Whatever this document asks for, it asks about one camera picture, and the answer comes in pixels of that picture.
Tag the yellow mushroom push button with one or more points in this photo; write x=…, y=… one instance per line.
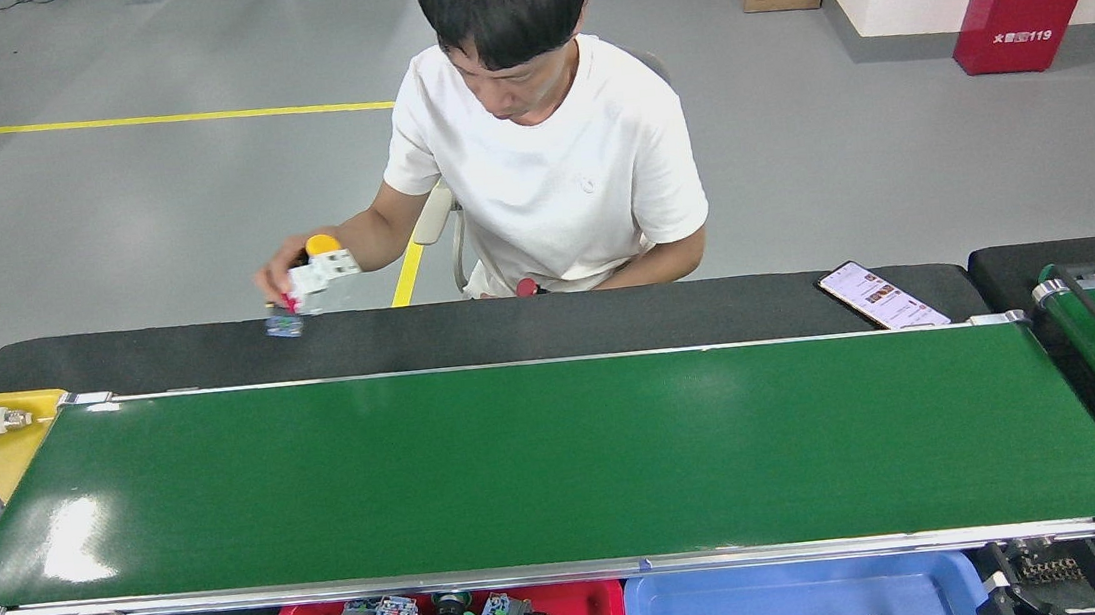
x=322, y=244

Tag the person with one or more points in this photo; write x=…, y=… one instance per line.
x=555, y=176

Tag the person's left forearm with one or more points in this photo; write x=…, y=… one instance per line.
x=674, y=265

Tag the long green conveyor belt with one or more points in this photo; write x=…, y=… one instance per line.
x=523, y=471

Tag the blue plastic bin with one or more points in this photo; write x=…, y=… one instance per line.
x=757, y=609

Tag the person's right hand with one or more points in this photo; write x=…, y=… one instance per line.
x=287, y=262

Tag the grey office chair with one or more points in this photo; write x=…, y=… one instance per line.
x=433, y=216

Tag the person's right forearm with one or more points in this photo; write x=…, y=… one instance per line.
x=370, y=234

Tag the smartphone with lit screen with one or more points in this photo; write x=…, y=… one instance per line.
x=883, y=297

